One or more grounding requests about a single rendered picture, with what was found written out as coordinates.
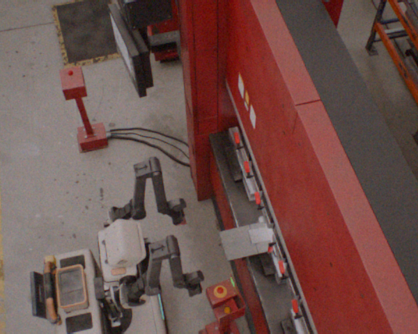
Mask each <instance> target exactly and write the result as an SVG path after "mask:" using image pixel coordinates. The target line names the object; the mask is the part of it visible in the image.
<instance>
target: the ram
mask: <svg viewBox="0 0 418 334"><path fill-rule="evenodd" d="M239 72H240V76H241V78H242V81H243V84H244V86H243V98H242V95H241V92H240V89H239V87H238V86H239ZM226 80H227V82H228V85H229V89H230V91H231V94H232V98H233V101H234V102H235V105H236V108H237V110H238V113H239V116H240V120H241V123H242V126H243V128H244V131H245V134H246V135H247V138H248V141H249V145H250V147H251V151H252V153H253V156H254V159H255V162H256V165H257V167H258V169H259V172H260V174H261V177H262V180H263V184H264V187H265V190H266V193H267V195H268V198H269V199H270V202H271V205H272V209H273V211H274V215H275V218H276V220H277V223H278V226H279V230H281V233H282V236H283V238H284V242H285V245H286V248H287V251H288V254H289V257H291V262H292V263H293V267H294V270H295V274H296V276H297V279H298V282H299V285H300V286H301V288H302V292H303V295H304V298H305V301H306V303H307V307H308V309H309V311H310V313H311V317H312V319H313V324H314V326H315V329H316V332H317V334H376V332H375V331H374V327H373V324H372V323H371V320H370V317H369V315H368V314H367V311H366V308H365V306H364V303H363V301H362V297H361V296H360V295H359V292H358V290H357V286H356V284H355V281H354V280H353V276H352V275H351V273H350V270H349V268H348V265H347V263H346V260H345V257H344V255H343V254H342V252H341V249H340V246H339V243H338V241H337V239H336V235H335V233H334V232H333V230H332V227H331V225H330V222H329V219H328V217H327V214H326V212H325V209H323V206H322V204H321V201H320V198H319V196H318V193H317V190H316V188H315V185H314V184H313V182H312V180H311V176H310V174H309V171H308V169H307V166H306V164H305V162H304V159H303V158H302V155H301V153H300V150H299V147H298V146H297V142H296V140H295V137H294V135H293V133H291V129H290V127H289V125H288V121H287V118H286V116H285V113H284V110H283V109H282V105H281V103H279V100H278V97H277V94H276V92H275V90H274V87H273V85H272V81H271V79H270V76H269V74H268V72H267V70H266V68H265V66H264V63H263V59H262V58H261V55H260V53H259V50H258V47H257V45H256V43H255V42H254V38H253V36H252V34H251V31H250V29H249V25H248V23H247V20H246V18H245V15H244V13H243V12H242V9H241V7H240V4H239V2H238V0H227V38H226ZM226 87H227V85H226ZM229 89H228V87H227V90H228V92H229ZM246 90H247V93H248V96H249V106H248V104H247V106H248V110H247V107H246V104H245V101H246ZM229 96H230V98H231V95H230V92H229ZM233 101H232V99H231V102H232V105H233ZM246 102H247V101H246ZM235 105H233V108H234V109H235ZM251 105H252V108H253V110H254V113H255V115H256V121H255V128H254V127H253V124H252V122H251V118H250V111H251ZM235 112H236V115H237V117H238V114H237V111H236V109H235ZM238 121H239V117H238ZM239 123H240V121H239ZM242 126H241V124H240V127H241V130H242ZM242 133H243V130H242ZM243 136H244V138H245V135H244V133H243ZM245 142H247V139H246V138H245ZM247 146H248V142H247ZM248 148H249V146H248ZM251 151H250V149H249V152H250V155H251ZM251 158H252V161H253V163H254V160H253V157H252V155H251ZM254 167H255V169H256V166H255V163H254ZM256 173H257V175H258V177H259V180H260V182H261V179H260V176H259V174H258V172H257V169H256ZM261 186H262V188H263V185H262V182H261ZM263 192H264V194H265V191H264V188H263ZM265 198H266V200H267V203H268V199H267V197H266V194H265ZM268 207H270V204H269V203H268ZM270 211H271V213H272V210H271V207H270ZM274 215H273V213H272V217H273V219H274ZM274 223H275V225H276V229H277V232H278V234H279V231H278V228H277V224H276V222H275V219H274ZM279 236H280V238H281V235H280V234H279ZM281 242H282V244H283V247H284V243H283V241H282V238H281ZM284 251H285V254H286V257H287V259H288V256H287V253H286V249H285V247H284ZM291 262H289V259H288V263H289V266H291ZM291 269H292V272H293V268H292V266H291ZM295 274H294V273H293V276H294V279H295V281H296V278H295ZM296 285H297V281H296ZM297 288H298V291H299V292H300V295H301V297H302V294H301V291H300V289H299V287H298V285H297ZM302 301H303V304H304V299H303V297H302ZM304 307H305V310H306V312H307V309H306V306H305V304H304ZM307 316H308V317H309V320H310V322H311V319H310V316H309V315H308V312H307ZM311 327H312V329H313V332H314V334H316V333H315V331H314V328H313V325H312V322H311Z"/></svg>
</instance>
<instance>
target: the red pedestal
mask: <svg viewBox="0 0 418 334"><path fill-rule="evenodd" d="M59 74H60V80H61V90H63V94H64V96H65V100H66V101H68V100H75V101H76V103H77V107H78V110H79V114H80V116H81V119H82V123H84V126H81V127H78V128H77V131H78V134H77V143H78V148H79V153H83V152H89V151H93V150H99V149H103V148H108V147H109V143H108V139H107V133H106V129H105V126H104V124H103V122H100V123H96V124H92V125H91V124H90V122H89V119H88V114H87V112H86V107H85V105H84V101H82V97H86V96H88V95H87V91H86V83H85V78H84V76H83V72H82V69H81V66H78V67H71V68H67V69H63V70H59Z"/></svg>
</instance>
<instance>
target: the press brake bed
mask: <svg viewBox="0 0 418 334"><path fill-rule="evenodd" d="M210 180H211V183H212V187H213V190H214V193H215V195H214V196H212V203H213V206H214V208H215V213H216V216H217V220H218V223H219V229H220V231H221V232H223V231H226V230H232V229H235V228H236V224H235V220H233V215H232V212H231V208H230V206H229V201H228V198H227V196H226V191H225V188H224V185H223V182H222V179H221V177H220V174H219V170H218V167H217V163H216V161H215V156H214V153H213V151H212V146H211V145H210ZM229 261H230V264H231V268H232V272H233V273H234V276H235V281H236V284H237V287H238V290H239V292H240V294H241V297H242V299H243V301H244V302H245V304H246V306H245V307H246V308H245V314H246V318H247V322H248V324H249V329H250V332H251V334H270V332H269V330H268V325H267V322H266V320H265V318H264V315H263V311H262V308H261V304H260V301H259V298H258V294H257V291H256V289H255V286H254V282H253V279H252V276H251V272H250V270H249V265H248V263H247V258H246V257H245V259H244V260H241V258H239V259H235V260H229Z"/></svg>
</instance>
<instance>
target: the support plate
mask: <svg viewBox="0 0 418 334"><path fill-rule="evenodd" d="M250 227H251V230H255V229H259V228H263V227H265V224H264V222H260V223H254V224H251V225H250V226H249V225H245V226H241V227H238V228H235V229H232V230H226V231H223V232H219V235H220V238H221V242H222V244H223V247H224V251H225V254H226V258H227V261H229V260H235V259H239V258H242V257H248V256H251V255H257V254H260V253H266V252H267V251H268V246H269V245H268V243H271V241H270V240H269V241H264V242H260V243H256V246H257V248H258V250H257V248H256V246H255V244H251V242H250V238H249V233H248V230H250Z"/></svg>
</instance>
